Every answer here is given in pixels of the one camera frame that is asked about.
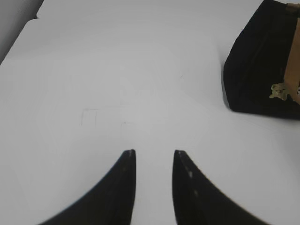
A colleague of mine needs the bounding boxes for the black fabric bag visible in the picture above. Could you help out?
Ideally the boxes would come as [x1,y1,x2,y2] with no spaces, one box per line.
[223,0,300,120]

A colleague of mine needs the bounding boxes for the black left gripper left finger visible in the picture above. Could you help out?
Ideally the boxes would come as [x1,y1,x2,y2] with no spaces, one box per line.
[42,149,136,225]

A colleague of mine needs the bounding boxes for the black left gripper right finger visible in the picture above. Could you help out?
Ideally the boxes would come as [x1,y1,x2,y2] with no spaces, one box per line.
[172,150,258,225]

